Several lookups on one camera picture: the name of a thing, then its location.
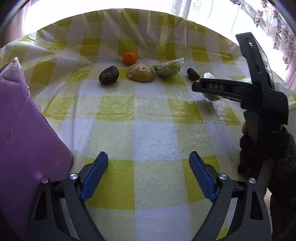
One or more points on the yellow checkered tablecloth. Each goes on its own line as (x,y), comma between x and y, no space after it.
(148,130)

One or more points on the wrapped green fruit wedge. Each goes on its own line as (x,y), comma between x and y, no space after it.
(169,68)

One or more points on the green fruit half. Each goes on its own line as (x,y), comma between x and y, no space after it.
(210,97)

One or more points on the lace window curtain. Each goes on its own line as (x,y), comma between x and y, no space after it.
(229,18)

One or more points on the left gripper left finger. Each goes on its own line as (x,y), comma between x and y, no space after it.
(59,211)

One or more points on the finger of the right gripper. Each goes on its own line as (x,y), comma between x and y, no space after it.
(233,90)

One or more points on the right hand black glove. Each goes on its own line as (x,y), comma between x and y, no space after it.
(279,149)

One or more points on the dark avocado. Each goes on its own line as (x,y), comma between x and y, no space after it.
(192,74)
(109,75)

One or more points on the purple cardboard box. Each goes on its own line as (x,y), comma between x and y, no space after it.
(30,149)

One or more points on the small tangerine back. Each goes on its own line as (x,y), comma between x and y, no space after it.
(129,58)

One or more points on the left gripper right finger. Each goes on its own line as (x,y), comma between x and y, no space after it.
(250,219)

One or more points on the pink patterned drape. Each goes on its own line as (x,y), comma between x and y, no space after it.
(13,13)

